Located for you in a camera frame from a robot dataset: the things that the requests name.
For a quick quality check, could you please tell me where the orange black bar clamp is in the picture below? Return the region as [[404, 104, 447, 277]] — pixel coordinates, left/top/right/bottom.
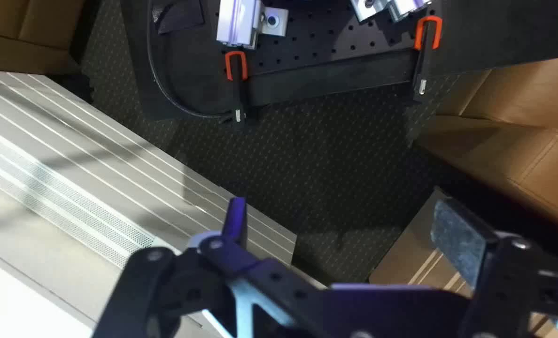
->
[[409, 14, 445, 102], [221, 48, 251, 125]]

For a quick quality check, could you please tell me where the small metal corner bracket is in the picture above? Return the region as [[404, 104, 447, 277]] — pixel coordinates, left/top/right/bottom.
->
[[257, 7, 289, 37]]

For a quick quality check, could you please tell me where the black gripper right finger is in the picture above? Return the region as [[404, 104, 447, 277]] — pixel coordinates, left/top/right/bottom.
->
[[430, 196, 558, 338]]

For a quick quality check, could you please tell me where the black perforated mounting table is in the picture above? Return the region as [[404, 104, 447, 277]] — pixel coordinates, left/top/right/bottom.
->
[[120, 0, 558, 123]]

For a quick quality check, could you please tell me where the aluminium extrusion rail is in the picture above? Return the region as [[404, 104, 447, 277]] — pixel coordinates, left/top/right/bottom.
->
[[351, 0, 434, 24], [216, 0, 265, 50]]

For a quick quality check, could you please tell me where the thin black cable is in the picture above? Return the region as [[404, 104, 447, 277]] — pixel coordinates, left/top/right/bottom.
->
[[143, 0, 244, 123]]

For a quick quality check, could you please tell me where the brown furniture piece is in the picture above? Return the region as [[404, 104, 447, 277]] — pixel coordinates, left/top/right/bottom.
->
[[0, 0, 86, 72]]

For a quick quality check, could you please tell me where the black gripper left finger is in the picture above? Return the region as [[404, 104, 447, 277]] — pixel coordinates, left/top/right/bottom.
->
[[92, 194, 330, 338]]

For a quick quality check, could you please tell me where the white wall heater unit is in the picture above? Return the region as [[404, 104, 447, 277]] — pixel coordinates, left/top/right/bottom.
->
[[0, 67, 321, 338]]

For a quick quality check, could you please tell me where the brown leather armchair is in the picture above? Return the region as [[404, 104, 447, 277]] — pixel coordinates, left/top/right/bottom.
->
[[370, 57, 558, 338]]

